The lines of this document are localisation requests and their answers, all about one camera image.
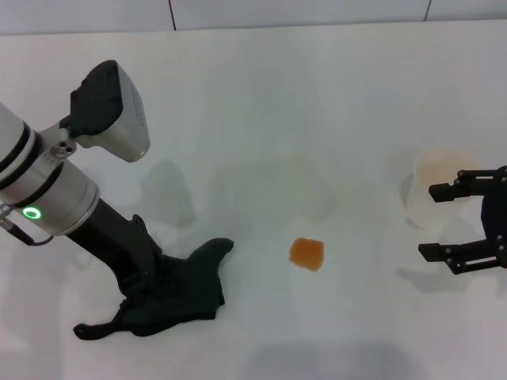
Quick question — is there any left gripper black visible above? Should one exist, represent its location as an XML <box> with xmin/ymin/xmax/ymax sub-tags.
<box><xmin>66</xmin><ymin>196</ymin><xmax>164</xmax><ymax>298</ymax></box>

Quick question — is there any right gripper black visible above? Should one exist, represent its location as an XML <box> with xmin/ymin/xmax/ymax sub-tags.
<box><xmin>418</xmin><ymin>165</ymin><xmax>507</xmax><ymax>276</ymax></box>

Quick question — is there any white paper cup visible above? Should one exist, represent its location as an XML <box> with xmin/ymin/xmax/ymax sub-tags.
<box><xmin>403</xmin><ymin>146</ymin><xmax>485</xmax><ymax>230</ymax></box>

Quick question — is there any dark blue rag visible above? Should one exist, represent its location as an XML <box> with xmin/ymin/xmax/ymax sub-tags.
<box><xmin>73</xmin><ymin>237</ymin><xmax>235</xmax><ymax>340</ymax></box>

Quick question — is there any orange liquid stain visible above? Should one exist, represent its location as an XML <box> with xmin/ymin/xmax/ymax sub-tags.
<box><xmin>288</xmin><ymin>236</ymin><xmax>326</xmax><ymax>273</ymax></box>

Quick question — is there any left arm grey cable connector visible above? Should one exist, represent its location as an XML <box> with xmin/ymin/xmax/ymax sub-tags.
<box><xmin>0</xmin><ymin>202</ymin><xmax>55</xmax><ymax>247</ymax></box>

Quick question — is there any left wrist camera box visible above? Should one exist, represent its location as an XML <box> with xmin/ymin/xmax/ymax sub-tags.
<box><xmin>67</xmin><ymin>59</ymin><xmax>152</xmax><ymax>163</ymax></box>

